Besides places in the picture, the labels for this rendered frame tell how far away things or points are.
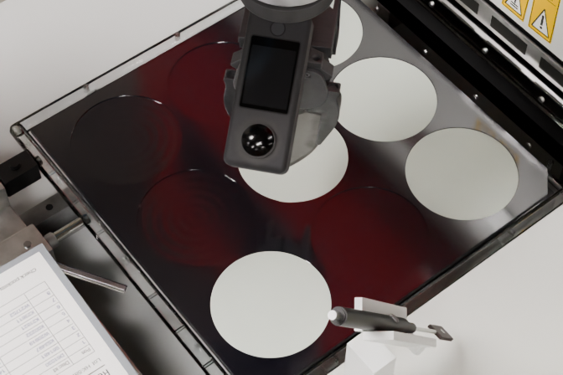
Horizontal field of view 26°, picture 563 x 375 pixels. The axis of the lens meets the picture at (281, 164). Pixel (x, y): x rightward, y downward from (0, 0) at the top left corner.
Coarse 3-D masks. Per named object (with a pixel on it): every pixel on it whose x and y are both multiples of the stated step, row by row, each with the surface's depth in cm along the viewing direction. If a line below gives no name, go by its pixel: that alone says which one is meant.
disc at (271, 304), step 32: (256, 256) 104; (288, 256) 104; (224, 288) 102; (256, 288) 102; (288, 288) 102; (320, 288) 102; (224, 320) 101; (256, 320) 101; (288, 320) 101; (320, 320) 101; (256, 352) 99; (288, 352) 99
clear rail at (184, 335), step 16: (16, 128) 112; (32, 144) 111; (48, 160) 110; (48, 176) 109; (64, 176) 109; (64, 192) 108; (80, 208) 107; (96, 224) 106; (112, 240) 105; (112, 256) 104; (128, 256) 104; (128, 272) 103; (144, 288) 102; (160, 304) 101; (176, 320) 100; (176, 336) 100; (192, 336) 99; (192, 352) 99; (208, 352) 99; (208, 368) 98
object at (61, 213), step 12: (48, 204) 113; (60, 204) 113; (24, 216) 112; (36, 216) 112; (48, 216) 112; (60, 216) 113; (72, 216) 115; (36, 228) 112; (48, 228) 113; (60, 228) 115
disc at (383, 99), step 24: (360, 72) 116; (384, 72) 116; (408, 72) 116; (360, 96) 114; (384, 96) 114; (408, 96) 114; (432, 96) 114; (360, 120) 113; (384, 120) 113; (408, 120) 113
